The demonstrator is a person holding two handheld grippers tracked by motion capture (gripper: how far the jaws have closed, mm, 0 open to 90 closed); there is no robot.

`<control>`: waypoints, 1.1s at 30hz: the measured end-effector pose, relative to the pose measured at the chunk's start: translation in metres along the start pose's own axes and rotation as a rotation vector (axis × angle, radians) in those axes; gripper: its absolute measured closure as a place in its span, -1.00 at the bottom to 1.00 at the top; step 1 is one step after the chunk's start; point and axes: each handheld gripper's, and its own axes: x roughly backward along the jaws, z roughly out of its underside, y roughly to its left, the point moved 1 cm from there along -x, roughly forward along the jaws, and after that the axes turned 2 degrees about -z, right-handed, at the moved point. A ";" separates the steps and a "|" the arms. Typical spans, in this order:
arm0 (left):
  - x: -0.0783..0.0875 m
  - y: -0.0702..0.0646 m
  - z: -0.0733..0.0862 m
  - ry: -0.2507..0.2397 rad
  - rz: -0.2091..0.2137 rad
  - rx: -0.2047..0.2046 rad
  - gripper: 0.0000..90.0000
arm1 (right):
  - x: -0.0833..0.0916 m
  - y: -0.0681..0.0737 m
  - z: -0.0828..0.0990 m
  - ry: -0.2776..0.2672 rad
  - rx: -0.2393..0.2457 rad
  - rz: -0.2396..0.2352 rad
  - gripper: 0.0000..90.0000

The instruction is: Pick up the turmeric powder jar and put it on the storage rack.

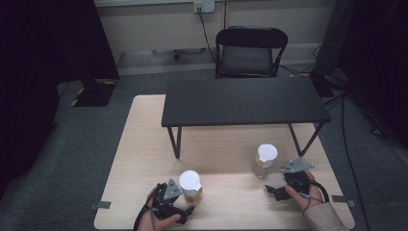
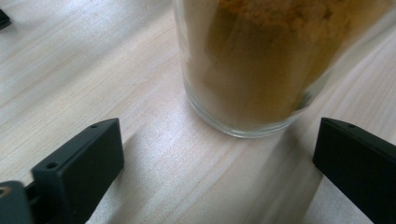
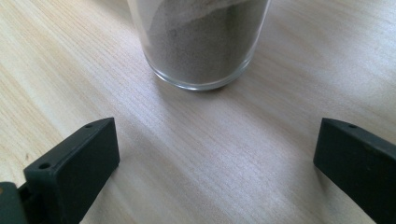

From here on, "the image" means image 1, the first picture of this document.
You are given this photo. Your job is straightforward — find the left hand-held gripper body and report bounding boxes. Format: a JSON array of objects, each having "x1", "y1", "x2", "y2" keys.
[{"x1": 152, "y1": 178, "x2": 187, "y2": 222}]

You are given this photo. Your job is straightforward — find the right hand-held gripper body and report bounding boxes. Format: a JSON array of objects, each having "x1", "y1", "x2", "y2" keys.
[{"x1": 281, "y1": 160, "x2": 316, "y2": 202}]

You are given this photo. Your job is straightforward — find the orange-filled jar with white lid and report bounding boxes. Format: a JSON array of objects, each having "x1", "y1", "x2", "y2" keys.
[{"x1": 178, "y1": 169, "x2": 204, "y2": 205}]

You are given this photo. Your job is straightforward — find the clear jar with white lid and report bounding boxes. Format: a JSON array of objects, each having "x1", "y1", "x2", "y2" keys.
[{"x1": 252, "y1": 142, "x2": 279, "y2": 179}]

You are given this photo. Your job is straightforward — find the black raised shelf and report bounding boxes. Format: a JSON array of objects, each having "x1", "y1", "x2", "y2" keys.
[{"x1": 161, "y1": 76, "x2": 332, "y2": 160}]

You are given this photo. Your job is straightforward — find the person's right hand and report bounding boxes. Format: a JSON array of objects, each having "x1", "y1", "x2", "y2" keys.
[{"x1": 284, "y1": 169, "x2": 325, "y2": 217}]

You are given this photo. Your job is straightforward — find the person's left hand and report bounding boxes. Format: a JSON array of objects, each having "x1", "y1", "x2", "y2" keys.
[{"x1": 137, "y1": 187, "x2": 182, "y2": 231}]

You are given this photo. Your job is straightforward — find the grey tape strip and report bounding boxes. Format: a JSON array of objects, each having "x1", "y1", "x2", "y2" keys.
[
  {"x1": 89, "y1": 200, "x2": 113, "y2": 211},
  {"x1": 331, "y1": 194, "x2": 357, "y2": 209}
]

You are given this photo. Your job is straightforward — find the black stand base yellow tape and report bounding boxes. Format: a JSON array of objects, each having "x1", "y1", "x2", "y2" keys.
[{"x1": 70, "y1": 78, "x2": 118, "y2": 108}]

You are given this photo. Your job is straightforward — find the black folding chair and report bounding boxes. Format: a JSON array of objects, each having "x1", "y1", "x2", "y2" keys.
[{"x1": 215, "y1": 26, "x2": 289, "y2": 80}]

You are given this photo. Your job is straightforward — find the black curtain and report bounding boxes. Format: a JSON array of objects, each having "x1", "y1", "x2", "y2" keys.
[
  {"x1": 0, "y1": 0, "x2": 120, "y2": 197},
  {"x1": 336, "y1": 0, "x2": 408, "y2": 149}
]

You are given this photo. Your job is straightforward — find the grey upright panel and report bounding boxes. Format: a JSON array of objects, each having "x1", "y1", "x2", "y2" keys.
[{"x1": 312, "y1": 0, "x2": 357, "y2": 77}]

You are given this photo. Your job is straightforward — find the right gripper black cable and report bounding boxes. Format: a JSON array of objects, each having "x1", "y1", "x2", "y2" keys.
[{"x1": 307, "y1": 179, "x2": 331, "y2": 204}]

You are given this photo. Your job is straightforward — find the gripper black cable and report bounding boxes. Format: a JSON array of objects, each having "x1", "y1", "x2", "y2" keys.
[
  {"x1": 133, "y1": 183, "x2": 162, "y2": 231},
  {"x1": 307, "y1": 179, "x2": 331, "y2": 204}
]

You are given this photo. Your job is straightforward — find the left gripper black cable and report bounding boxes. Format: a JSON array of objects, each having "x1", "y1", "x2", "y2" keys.
[{"x1": 133, "y1": 183, "x2": 162, "y2": 231}]

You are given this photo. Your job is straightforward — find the long black floor cable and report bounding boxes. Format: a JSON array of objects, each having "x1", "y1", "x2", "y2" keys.
[{"x1": 340, "y1": 91, "x2": 370, "y2": 231}]

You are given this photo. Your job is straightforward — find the metal frame with caster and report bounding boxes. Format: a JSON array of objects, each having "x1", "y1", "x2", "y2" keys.
[{"x1": 151, "y1": 47, "x2": 207, "y2": 62}]

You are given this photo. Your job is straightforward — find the black cable from socket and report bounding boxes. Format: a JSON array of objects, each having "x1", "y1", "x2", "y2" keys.
[{"x1": 196, "y1": 7, "x2": 217, "y2": 64}]

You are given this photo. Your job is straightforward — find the white wall socket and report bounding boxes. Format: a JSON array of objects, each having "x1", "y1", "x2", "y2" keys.
[{"x1": 192, "y1": 0, "x2": 216, "y2": 14}]

